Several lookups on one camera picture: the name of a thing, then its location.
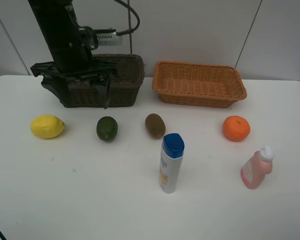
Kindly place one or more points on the orange mandarin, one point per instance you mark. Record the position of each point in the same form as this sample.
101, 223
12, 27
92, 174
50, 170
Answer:
236, 128

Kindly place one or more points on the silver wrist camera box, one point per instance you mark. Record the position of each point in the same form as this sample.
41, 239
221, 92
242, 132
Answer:
108, 37

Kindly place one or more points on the pink bottle white cap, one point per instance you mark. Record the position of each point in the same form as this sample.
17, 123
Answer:
257, 167

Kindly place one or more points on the green avocado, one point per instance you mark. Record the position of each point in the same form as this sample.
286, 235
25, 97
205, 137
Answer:
107, 128

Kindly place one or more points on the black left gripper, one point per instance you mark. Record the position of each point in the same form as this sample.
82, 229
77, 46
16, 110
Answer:
55, 74

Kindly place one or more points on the white bottle blue cap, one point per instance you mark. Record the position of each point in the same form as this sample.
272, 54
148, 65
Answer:
171, 156

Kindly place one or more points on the orange wicker basket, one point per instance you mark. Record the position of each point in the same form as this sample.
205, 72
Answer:
205, 85

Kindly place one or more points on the yellow lemon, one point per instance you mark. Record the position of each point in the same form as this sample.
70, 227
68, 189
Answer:
47, 126

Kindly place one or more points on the brown kiwi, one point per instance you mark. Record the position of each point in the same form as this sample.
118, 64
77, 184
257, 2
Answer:
155, 126

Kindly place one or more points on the dark brown wicker basket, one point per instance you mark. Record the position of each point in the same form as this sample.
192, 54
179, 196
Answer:
124, 87

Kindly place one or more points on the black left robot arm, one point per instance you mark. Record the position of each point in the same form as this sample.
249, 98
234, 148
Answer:
71, 47

